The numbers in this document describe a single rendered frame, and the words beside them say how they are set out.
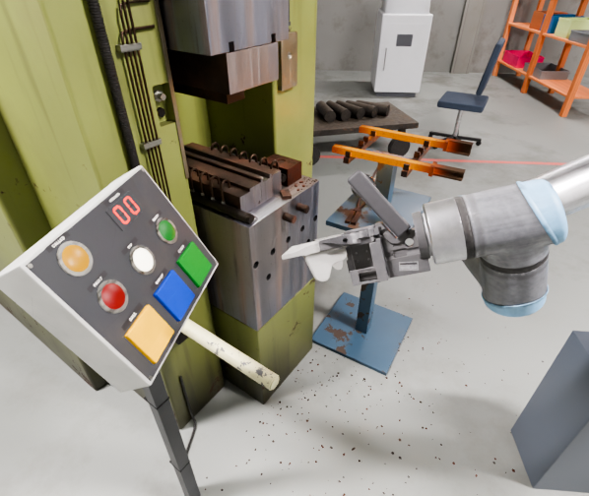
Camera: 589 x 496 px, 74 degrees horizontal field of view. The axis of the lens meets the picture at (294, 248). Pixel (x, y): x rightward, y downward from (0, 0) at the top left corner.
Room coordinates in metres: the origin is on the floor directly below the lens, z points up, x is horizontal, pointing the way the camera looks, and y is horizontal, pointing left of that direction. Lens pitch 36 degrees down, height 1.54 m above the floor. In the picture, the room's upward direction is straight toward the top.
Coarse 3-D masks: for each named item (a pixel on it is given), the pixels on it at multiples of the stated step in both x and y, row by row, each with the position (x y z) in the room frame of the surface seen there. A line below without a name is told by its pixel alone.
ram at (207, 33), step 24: (168, 0) 1.04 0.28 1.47; (192, 0) 0.99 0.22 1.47; (216, 0) 1.00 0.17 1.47; (240, 0) 1.06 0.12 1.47; (264, 0) 1.13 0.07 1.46; (288, 0) 1.21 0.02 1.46; (168, 24) 1.04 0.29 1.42; (192, 24) 1.00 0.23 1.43; (216, 24) 0.99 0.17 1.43; (240, 24) 1.06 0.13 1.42; (264, 24) 1.13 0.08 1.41; (288, 24) 1.21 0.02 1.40; (168, 48) 1.05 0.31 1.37; (192, 48) 1.00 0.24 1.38; (216, 48) 0.98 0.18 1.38; (240, 48) 1.05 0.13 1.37
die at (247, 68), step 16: (256, 48) 1.10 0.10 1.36; (272, 48) 1.15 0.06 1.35; (176, 64) 1.12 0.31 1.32; (192, 64) 1.08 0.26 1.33; (208, 64) 1.05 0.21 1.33; (224, 64) 1.02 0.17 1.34; (240, 64) 1.05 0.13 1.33; (256, 64) 1.10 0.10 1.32; (272, 64) 1.15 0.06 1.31; (176, 80) 1.12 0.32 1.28; (192, 80) 1.09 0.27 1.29; (208, 80) 1.05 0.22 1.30; (224, 80) 1.02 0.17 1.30; (240, 80) 1.04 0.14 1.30; (256, 80) 1.09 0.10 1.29; (272, 80) 1.15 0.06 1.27
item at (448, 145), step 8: (360, 128) 1.54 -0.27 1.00; (368, 128) 1.53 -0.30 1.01; (376, 128) 1.53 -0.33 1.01; (384, 136) 1.49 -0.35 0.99; (392, 136) 1.47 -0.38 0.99; (400, 136) 1.46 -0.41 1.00; (408, 136) 1.44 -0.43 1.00; (416, 136) 1.44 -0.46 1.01; (424, 136) 1.44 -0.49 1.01; (432, 144) 1.39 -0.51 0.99; (440, 144) 1.38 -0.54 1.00; (448, 144) 1.37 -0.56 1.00; (456, 144) 1.36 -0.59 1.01; (464, 144) 1.34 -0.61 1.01; (472, 144) 1.33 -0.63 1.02; (448, 152) 1.36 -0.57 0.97; (456, 152) 1.35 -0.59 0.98; (464, 152) 1.34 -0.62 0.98
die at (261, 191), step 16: (192, 144) 1.40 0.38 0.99; (192, 160) 1.25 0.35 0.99; (208, 160) 1.23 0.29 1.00; (240, 160) 1.24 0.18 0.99; (192, 176) 1.15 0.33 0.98; (224, 176) 1.13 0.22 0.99; (240, 176) 1.13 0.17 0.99; (256, 176) 1.11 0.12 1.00; (272, 176) 1.13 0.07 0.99; (208, 192) 1.09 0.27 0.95; (224, 192) 1.05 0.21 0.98; (240, 192) 1.04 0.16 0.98; (256, 192) 1.07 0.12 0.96; (272, 192) 1.13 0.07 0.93; (240, 208) 1.01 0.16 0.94
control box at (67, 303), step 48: (144, 192) 0.70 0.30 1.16; (48, 240) 0.48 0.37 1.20; (96, 240) 0.53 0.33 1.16; (144, 240) 0.61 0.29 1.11; (192, 240) 0.71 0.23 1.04; (0, 288) 0.43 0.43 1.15; (48, 288) 0.42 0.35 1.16; (96, 288) 0.46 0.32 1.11; (144, 288) 0.53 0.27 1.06; (192, 288) 0.61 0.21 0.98; (96, 336) 0.40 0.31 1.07; (144, 384) 0.39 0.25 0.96
